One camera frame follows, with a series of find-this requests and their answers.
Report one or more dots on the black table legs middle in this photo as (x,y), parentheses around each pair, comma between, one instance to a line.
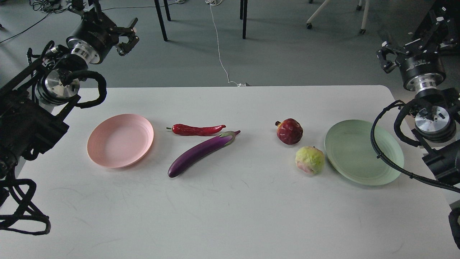
(243,13)

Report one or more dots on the black table legs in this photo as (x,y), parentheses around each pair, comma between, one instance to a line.
(243,13)
(159,12)

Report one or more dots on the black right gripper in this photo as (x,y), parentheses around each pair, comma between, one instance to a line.
(419,61)

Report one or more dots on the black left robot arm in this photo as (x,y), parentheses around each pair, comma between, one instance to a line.
(35,103)

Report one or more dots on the red chili pepper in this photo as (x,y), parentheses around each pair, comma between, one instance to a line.
(186,130)

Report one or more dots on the light green plastic plate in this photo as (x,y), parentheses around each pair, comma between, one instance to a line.
(348,148)

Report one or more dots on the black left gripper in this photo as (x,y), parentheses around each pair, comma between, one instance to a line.
(97,34)

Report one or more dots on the black table legs left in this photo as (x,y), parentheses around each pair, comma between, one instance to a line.
(159,12)

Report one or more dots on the purple eggplant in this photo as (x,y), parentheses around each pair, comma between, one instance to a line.
(196,153)

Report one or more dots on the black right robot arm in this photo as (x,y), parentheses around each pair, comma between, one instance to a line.
(432,116)

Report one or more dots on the pink plastic plate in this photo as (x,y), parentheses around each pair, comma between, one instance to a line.
(120,141)

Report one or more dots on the red pomegranate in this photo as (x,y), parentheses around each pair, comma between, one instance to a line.
(289,131)

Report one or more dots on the white office chair base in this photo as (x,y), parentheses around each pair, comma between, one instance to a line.
(331,13)

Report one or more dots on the green yellow guava fruit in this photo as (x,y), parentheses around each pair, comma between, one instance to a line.
(310,160)

